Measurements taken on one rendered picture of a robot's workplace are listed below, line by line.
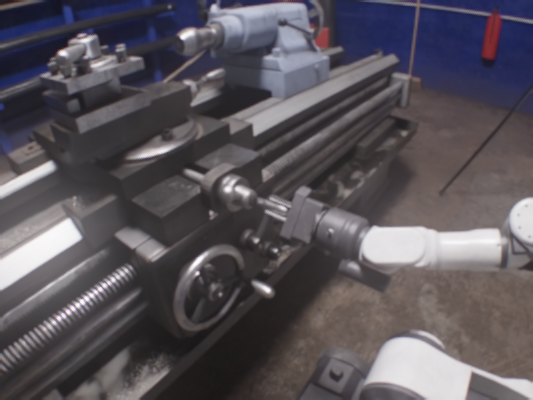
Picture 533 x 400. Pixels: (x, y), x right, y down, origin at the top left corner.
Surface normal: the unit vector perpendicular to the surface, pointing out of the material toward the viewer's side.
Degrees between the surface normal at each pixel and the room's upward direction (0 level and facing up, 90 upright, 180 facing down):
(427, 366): 15
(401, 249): 42
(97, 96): 90
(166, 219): 90
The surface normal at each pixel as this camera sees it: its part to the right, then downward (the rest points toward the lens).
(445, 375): 0.18, -0.72
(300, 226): -0.51, -0.14
